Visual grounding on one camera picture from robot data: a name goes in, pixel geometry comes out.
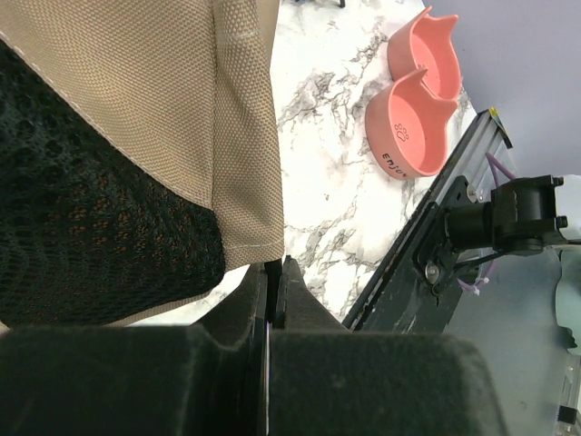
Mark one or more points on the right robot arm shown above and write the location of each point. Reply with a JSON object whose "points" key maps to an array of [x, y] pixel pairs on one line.
{"points": [[523, 217]]}

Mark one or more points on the pink cat-ear pet bowl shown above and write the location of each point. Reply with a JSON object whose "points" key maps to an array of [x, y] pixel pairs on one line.
{"points": [[406, 128]]}

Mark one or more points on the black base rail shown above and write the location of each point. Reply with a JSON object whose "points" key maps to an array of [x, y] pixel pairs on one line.
{"points": [[412, 290]]}

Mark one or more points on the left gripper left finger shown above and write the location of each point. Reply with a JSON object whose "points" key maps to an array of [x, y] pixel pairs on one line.
{"points": [[206, 378]]}

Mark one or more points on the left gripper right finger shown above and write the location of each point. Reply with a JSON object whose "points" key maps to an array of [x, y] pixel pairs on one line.
{"points": [[325, 380]]}

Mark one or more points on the tan pet tent fabric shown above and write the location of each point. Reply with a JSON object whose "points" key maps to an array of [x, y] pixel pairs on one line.
{"points": [[140, 158]]}

